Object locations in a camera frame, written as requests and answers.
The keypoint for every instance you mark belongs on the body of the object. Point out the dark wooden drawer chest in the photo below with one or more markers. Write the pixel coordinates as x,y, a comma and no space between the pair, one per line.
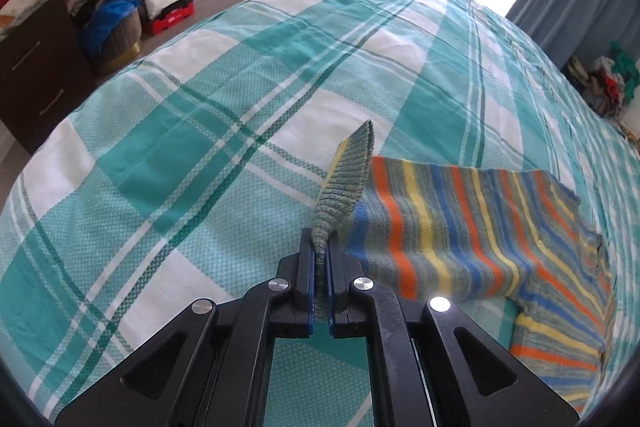
44,74

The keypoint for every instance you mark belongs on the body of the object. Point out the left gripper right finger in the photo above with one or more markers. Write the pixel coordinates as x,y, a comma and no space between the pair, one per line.
429,363

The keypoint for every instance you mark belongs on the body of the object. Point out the teal plaid bedspread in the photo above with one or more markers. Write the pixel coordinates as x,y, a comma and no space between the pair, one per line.
192,172

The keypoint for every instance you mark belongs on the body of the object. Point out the laundry basket with clothes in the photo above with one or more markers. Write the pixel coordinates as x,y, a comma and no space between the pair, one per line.
111,37

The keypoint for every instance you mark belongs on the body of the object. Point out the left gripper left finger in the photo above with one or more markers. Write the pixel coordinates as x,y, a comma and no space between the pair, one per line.
210,365

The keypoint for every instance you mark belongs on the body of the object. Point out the colourful clothes heap corner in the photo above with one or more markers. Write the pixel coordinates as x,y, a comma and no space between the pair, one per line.
608,85

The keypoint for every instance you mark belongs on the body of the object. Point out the red crate with white cloth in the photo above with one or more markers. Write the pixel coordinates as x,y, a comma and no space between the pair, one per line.
163,14

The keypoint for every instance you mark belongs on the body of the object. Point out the striped knit sweater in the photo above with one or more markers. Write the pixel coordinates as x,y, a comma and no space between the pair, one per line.
510,248

